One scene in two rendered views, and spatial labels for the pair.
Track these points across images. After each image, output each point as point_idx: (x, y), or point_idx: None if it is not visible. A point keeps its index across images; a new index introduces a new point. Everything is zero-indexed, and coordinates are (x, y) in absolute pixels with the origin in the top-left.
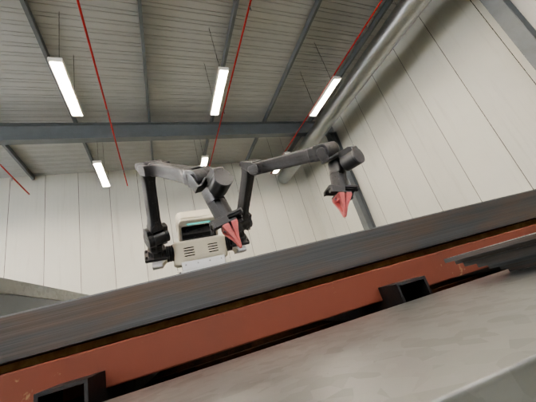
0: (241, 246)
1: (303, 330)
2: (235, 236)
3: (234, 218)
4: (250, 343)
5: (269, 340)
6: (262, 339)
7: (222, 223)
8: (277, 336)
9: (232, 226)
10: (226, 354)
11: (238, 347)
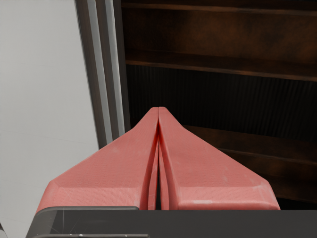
0: (158, 107)
1: (124, 0)
2: (164, 127)
3: (61, 209)
4: (242, 6)
5: (199, 3)
6: (212, 5)
7: (269, 220)
8: (178, 3)
9: (147, 190)
10: (298, 7)
11: (269, 7)
